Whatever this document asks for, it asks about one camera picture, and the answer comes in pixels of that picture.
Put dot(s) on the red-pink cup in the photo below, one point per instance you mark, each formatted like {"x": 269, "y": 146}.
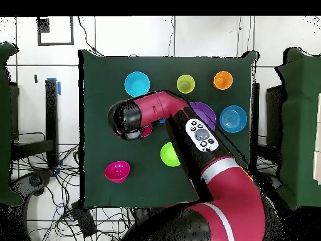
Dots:
{"x": 147, "y": 131}

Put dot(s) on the red-pink bowl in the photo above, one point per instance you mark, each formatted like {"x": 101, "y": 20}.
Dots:
{"x": 117, "y": 172}

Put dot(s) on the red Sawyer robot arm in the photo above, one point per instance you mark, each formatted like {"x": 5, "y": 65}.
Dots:
{"x": 230, "y": 200}

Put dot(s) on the green bowl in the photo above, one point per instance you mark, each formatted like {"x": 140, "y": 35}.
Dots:
{"x": 168, "y": 155}

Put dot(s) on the dark green tablecloth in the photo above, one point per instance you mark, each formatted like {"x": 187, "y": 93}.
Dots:
{"x": 112, "y": 140}

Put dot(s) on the large purple bowl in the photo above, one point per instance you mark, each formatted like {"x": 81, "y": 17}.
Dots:
{"x": 205, "y": 113}

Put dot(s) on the cyan bowl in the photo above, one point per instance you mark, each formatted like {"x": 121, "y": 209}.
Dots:
{"x": 137, "y": 84}

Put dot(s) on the yellow-green cup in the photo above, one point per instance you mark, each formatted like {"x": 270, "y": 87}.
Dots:
{"x": 185, "y": 83}

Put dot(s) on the blue ribbed bowl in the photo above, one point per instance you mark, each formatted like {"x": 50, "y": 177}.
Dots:
{"x": 233, "y": 119}

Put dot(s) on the orange cup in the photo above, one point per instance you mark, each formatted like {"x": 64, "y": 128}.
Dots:
{"x": 223, "y": 80}

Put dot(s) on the black floor box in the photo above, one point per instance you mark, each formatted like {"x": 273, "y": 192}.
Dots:
{"x": 84, "y": 221}

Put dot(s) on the black crossbar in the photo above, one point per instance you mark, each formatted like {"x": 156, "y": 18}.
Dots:
{"x": 32, "y": 148}

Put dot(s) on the neighbouring green cloth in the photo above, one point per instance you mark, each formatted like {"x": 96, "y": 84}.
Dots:
{"x": 298, "y": 125}
{"x": 4, "y": 125}

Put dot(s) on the black post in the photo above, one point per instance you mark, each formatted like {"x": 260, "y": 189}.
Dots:
{"x": 51, "y": 120}

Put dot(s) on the black square frame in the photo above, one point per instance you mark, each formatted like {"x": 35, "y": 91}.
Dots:
{"x": 72, "y": 32}

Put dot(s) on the grey pedestal foot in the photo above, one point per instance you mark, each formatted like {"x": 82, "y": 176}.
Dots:
{"x": 35, "y": 180}

